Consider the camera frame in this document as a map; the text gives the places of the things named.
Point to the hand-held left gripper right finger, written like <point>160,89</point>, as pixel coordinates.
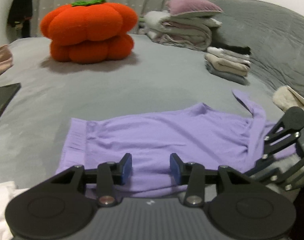
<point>174,169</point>

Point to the black tablet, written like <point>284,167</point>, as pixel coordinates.
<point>3,100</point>

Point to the grey quilted headboard cover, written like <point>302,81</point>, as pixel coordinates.
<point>266,35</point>

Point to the black folded garment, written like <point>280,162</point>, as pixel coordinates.
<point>239,49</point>

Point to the orange pumpkin plush cushion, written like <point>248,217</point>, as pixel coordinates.
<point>89,30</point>

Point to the cream paper booklet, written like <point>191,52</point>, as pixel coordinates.
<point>297,95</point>

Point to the beige folded garment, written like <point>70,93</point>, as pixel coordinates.
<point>226,66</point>

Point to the white folded garment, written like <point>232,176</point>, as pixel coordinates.
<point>229,56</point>

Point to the purple pillow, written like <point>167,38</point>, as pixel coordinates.
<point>191,5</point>

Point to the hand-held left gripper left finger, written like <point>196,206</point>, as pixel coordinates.
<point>125,169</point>

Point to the black hanging garment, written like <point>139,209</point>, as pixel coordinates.
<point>19,7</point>

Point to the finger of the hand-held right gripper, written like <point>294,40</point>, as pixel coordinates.
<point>274,177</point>
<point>279,145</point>

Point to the white plush toy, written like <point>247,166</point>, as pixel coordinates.
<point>281,98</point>

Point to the white cloth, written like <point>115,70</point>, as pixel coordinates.
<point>2,210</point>

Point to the lilac pants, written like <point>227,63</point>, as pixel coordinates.
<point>154,135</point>

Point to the grey folded sweater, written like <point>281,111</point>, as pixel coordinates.
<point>231,78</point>

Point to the folded duvet with pink pillow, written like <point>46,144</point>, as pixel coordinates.
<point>181,30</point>

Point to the beige pink crumpled garment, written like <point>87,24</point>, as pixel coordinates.
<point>1,60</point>

